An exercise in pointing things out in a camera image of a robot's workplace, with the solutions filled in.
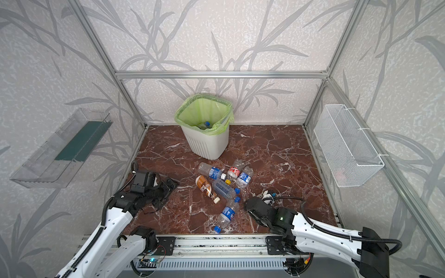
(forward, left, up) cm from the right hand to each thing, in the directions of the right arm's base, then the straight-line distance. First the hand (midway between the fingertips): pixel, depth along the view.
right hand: (244, 202), depth 80 cm
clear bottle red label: (+17, +4, -1) cm, 17 cm away
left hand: (+6, +30, +7) cm, 31 cm away
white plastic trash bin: (+25, +18, +10) cm, 32 cm away
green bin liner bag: (+49, +21, +10) cm, 55 cm away
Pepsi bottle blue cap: (+43, +22, +8) cm, 49 cm away
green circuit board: (-22, +40, -5) cm, 46 cm away
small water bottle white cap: (+17, +19, 0) cm, 25 cm away
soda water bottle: (+7, +10, -1) cm, 13 cm away
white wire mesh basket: (+7, -38, +28) cm, 48 cm away
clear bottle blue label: (+14, -1, -3) cm, 14 cm away
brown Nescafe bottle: (+8, +19, -1) cm, 21 cm away
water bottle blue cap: (-5, +8, -1) cm, 9 cm away
